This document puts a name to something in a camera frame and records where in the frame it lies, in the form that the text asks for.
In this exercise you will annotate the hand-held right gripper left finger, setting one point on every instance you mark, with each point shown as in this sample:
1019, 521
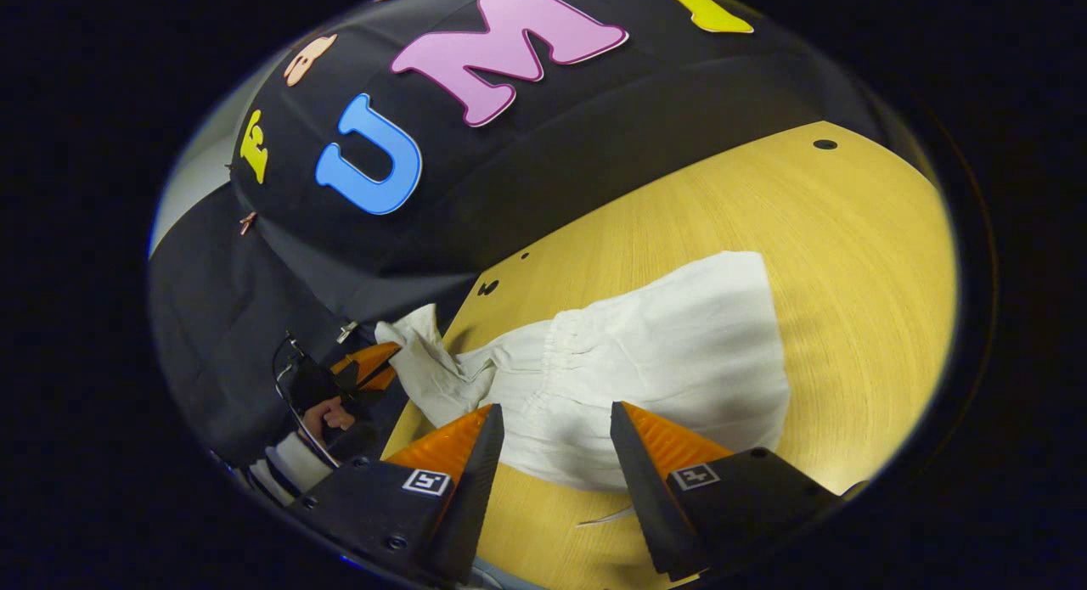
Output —
471, 497

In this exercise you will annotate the white jeans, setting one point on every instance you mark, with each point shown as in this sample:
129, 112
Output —
662, 361

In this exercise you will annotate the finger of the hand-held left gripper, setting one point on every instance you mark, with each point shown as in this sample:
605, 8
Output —
380, 379
365, 359

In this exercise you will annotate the silver backdrop clip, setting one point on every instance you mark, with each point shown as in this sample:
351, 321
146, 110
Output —
346, 330

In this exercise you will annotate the black backdrop cloth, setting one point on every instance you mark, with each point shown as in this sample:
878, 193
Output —
552, 174

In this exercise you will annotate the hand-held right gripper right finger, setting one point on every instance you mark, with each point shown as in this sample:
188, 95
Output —
641, 497

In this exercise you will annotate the pink backdrop clip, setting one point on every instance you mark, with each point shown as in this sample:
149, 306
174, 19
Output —
247, 223

